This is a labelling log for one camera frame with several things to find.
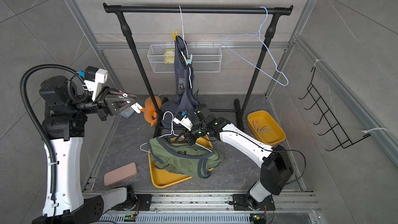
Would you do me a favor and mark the plain green tank top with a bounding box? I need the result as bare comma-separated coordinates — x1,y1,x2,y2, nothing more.
149,137,224,179

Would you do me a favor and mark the dark grey tank top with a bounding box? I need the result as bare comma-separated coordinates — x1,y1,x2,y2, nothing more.
161,36,200,129

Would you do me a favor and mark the light blue wire hanger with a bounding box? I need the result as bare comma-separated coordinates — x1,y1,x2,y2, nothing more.
218,6,290,87

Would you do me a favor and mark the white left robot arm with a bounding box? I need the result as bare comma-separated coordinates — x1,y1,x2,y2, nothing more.
20,64,140,224

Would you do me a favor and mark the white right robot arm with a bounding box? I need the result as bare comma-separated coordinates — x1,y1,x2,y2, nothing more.
173,104,294,210

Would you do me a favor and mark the orange plush toy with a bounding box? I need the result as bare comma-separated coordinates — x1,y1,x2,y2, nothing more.
141,97,158,127

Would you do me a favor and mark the large yellow plastic tray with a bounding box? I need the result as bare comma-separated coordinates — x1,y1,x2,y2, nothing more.
149,143,212,188

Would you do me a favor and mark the yellow item in basket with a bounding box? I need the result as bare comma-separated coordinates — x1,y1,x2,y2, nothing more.
164,49,175,64

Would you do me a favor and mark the pink rectangular case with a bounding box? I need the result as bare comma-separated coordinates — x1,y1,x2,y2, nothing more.
104,162,138,186

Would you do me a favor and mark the small yellow plastic tray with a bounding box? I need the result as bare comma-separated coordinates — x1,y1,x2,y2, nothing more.
247,110,286,146

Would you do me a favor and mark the black clothes rack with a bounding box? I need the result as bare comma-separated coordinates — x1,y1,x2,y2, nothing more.
103,2,294,138

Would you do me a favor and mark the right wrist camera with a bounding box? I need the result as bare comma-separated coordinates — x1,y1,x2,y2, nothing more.
173,112,193,131

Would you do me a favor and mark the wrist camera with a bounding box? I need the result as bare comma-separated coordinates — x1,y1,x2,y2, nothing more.
173,112,193,131
78,66,108,101

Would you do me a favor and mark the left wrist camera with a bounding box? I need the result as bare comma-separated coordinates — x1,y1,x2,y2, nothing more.
78,66,108,101

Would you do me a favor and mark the white wire basket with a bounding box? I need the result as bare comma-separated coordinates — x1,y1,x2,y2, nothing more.
147,44,222,73

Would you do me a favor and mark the metal base rail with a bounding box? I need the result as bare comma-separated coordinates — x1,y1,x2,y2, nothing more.
98,191,325,224

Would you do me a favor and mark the black wire wall rack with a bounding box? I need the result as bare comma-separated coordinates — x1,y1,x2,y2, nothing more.
298,67,371,152

